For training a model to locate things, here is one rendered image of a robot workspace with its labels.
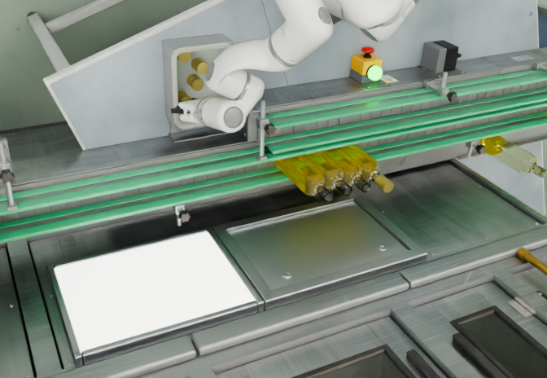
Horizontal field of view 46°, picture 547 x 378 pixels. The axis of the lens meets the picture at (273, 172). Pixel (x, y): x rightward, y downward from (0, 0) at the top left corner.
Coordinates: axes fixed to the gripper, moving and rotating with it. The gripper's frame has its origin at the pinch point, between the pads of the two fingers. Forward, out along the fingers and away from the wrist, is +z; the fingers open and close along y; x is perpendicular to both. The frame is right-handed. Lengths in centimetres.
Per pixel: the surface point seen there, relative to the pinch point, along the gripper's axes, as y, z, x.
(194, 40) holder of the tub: 3.5, -0.3, 16.8
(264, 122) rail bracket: 15.1, -14.6, -5.1
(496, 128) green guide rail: 105, -10, -21
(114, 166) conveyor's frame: -21.9, -0.6, -12.7
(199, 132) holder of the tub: 5.2, 7.3, -9.1
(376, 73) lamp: 58, -6, 2
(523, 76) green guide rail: 112, -14, -5
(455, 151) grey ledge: 94, -2, -28
